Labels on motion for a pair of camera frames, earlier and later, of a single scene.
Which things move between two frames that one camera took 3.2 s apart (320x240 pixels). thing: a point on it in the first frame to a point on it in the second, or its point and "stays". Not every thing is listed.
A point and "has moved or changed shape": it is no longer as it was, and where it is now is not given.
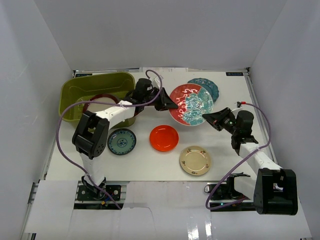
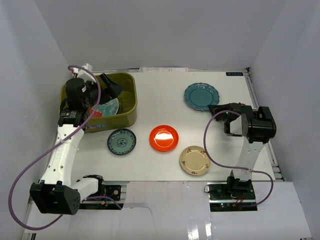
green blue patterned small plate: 121,141 stays
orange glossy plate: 164,138 stays
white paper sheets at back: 164,69 stays
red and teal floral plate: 193,101 has moved or changed shape
